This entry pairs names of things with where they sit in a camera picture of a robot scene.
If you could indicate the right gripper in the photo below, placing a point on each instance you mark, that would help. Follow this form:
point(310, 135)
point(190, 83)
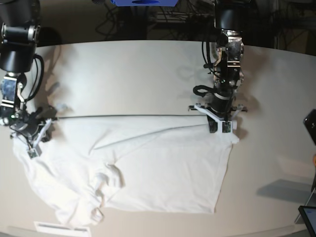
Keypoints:
point(35, 126)

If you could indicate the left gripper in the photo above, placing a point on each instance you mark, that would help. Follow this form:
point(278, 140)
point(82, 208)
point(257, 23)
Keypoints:
point(233, 112)

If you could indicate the white T-shirt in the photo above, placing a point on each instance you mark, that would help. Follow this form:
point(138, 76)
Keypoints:
point(138, 163)

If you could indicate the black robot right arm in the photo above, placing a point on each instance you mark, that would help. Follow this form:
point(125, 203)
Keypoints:
point(24, 69)

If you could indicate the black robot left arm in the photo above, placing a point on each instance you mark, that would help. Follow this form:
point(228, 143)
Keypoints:
point(223, 58)

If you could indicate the black phone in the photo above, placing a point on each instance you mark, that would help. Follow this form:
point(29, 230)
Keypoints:
point(310, 124)

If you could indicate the black tablet screen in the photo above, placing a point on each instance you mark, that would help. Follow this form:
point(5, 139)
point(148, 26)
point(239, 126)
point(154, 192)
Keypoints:
point(308, 214)

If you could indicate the blue box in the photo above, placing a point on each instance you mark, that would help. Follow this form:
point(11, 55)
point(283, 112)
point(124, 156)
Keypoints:
point(121, 3)

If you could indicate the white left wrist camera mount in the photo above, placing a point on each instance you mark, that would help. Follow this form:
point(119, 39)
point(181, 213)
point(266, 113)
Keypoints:
point(216, 124)

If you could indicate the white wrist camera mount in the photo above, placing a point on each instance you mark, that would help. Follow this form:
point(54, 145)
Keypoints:
point(37, 143)
point(216, 124)

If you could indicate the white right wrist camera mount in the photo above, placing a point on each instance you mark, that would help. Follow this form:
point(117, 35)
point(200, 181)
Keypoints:
point(37, 143)

